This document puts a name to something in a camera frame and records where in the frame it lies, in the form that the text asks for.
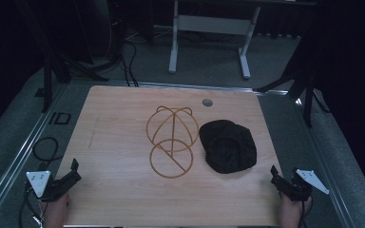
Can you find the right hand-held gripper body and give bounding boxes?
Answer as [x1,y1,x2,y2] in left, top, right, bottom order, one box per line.
[279,168,331,202]

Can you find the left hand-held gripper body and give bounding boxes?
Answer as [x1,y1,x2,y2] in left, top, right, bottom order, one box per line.
[25,170,73,203]

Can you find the black cloth hat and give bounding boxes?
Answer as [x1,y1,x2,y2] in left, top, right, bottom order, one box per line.
[198,119,258,175]

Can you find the gold wire hat stand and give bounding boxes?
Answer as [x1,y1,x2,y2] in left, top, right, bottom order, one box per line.
[145,105,201,180]

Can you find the person's right hand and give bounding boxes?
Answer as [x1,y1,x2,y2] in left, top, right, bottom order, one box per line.
[279,194,314,228]

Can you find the person's left hand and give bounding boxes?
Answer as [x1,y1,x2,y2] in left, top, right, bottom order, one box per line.
[39,193,71,228]

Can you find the black tripod stand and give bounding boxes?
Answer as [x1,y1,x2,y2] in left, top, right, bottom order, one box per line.
[256,47,332,128]
[18,0,110,114]

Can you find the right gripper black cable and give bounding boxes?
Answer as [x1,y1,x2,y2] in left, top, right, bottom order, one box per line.
[298,199,314,228]

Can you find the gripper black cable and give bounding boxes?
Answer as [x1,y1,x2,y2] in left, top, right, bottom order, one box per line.
[298,199,314,228]
[18,184,47,228]

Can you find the black looped floor cable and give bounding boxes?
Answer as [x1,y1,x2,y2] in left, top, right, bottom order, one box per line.
[31,136,60,163]

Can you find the metal floor rail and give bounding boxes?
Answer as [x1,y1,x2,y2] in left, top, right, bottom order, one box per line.
[293,94,357,228]
[0,83,69,224]
[69,79,290,96]

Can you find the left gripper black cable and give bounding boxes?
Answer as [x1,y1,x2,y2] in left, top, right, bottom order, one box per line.
[18,184,47,228]

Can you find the black floor cables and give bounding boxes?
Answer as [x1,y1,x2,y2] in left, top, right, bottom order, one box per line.
[118,37,141,88]

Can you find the white metal desk frame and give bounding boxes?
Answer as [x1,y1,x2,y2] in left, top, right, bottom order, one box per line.
[167,0,262,80]

